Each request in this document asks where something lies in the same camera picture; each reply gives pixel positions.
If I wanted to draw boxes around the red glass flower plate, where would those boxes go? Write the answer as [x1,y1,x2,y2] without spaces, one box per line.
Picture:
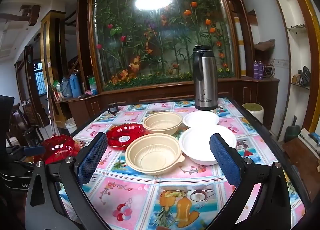
[33,135,81,164]

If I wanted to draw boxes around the small white foam plate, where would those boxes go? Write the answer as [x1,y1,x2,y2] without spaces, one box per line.
[182,111,219,128]

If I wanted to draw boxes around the white plastic bucket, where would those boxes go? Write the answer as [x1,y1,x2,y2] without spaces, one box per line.
[65,118,78,134]

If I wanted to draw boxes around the large white foam bowl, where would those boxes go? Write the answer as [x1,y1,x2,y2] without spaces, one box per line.
[179,125,236,166]

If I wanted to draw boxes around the blue water jug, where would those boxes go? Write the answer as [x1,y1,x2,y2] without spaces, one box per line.
[69,73,81,98]

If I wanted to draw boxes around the small black box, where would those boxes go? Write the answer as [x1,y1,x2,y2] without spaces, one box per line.
[107,103,119,114]

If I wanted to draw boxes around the dark wooden sideboard cabinet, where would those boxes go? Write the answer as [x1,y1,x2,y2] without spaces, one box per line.
[56,77,279,129]

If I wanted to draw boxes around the far beige plastic bowl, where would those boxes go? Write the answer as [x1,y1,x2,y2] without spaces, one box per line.
[143,112,183,135]

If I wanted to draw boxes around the purple bottle pair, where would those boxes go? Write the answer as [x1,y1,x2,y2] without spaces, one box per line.
[253,60,264,80]

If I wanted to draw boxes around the stainless steel thermos jug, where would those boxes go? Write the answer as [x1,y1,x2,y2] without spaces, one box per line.
[193,45,218,111]

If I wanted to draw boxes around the flower garden glass panel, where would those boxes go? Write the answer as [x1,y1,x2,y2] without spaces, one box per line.
[88,0,240,91]

